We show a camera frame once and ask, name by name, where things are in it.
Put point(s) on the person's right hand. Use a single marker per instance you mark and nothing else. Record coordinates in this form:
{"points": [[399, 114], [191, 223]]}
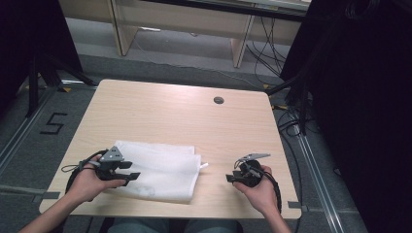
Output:
{"points": [[264, 194]]}

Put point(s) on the person's left hand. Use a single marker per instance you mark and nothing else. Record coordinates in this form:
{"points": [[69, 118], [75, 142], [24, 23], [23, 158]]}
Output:
{"points": [[85, 184]]}

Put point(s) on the black metal stand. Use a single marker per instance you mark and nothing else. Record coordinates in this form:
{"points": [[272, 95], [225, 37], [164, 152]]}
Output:
{"points": [[34, 87], [302, 106]]}

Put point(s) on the person's legs in jeans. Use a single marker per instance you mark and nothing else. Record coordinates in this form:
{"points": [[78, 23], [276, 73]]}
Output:
{"points": [[136, 226]]}

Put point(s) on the metal floor rail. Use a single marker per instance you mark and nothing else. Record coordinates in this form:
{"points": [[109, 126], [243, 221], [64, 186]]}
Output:
{"points": [[319, 181], [22, 132]]}

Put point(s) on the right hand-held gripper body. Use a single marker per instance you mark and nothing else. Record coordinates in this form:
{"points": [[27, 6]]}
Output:
{"points": [[251, 173]]}

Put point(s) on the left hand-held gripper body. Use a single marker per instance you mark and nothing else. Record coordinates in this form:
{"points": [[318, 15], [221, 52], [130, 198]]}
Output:
{"points": [[111, 155]]}

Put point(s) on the white cloth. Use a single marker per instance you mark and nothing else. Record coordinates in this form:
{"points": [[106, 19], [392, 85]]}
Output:
{"points": [[168, 174]]}

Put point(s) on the black curtain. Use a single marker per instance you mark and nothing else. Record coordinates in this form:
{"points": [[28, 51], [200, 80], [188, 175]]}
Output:
{"points": [[362, 97], [29, 39]]}

